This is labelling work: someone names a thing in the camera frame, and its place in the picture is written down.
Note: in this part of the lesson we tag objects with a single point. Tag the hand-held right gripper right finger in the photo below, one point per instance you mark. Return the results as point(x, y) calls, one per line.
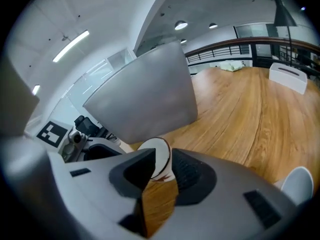
point(220, 209)

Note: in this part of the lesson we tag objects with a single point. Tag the plain white cup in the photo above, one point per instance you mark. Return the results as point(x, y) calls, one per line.
point(298, 184)

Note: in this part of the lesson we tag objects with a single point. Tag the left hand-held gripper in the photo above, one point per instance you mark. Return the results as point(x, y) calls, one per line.
point(75, 140)

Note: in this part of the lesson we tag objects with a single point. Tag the round ceiling lamp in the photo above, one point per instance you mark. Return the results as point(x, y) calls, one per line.
point(183, 41)
point(181, 25)
point(213, 25)

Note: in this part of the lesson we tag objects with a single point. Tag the white tissue box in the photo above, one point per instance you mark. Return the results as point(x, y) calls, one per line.
point(287, 77)

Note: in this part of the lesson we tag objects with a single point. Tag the long ceiling tube light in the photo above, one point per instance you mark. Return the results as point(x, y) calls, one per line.
point(71, 45)

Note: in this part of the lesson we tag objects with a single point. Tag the grey basket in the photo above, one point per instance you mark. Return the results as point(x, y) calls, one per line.
point(147, 96)

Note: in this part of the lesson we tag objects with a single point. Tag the black office chair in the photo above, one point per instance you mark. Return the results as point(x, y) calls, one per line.
point(86, 125)

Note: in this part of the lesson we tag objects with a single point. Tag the pale green cloth bundle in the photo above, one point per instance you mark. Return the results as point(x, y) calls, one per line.
point(231, 65)

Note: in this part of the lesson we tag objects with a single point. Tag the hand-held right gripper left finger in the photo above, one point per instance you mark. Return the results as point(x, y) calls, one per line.
point(100, 184)

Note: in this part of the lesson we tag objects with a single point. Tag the short ceiling tube light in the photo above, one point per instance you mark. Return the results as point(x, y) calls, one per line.
point(36, 89)

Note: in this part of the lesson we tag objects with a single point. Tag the white brown-print paper cup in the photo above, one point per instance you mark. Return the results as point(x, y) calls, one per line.
point(163, 156)

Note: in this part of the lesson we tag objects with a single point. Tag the wooden-topped black railing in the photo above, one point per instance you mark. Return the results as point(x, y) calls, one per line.
point(250, 46)

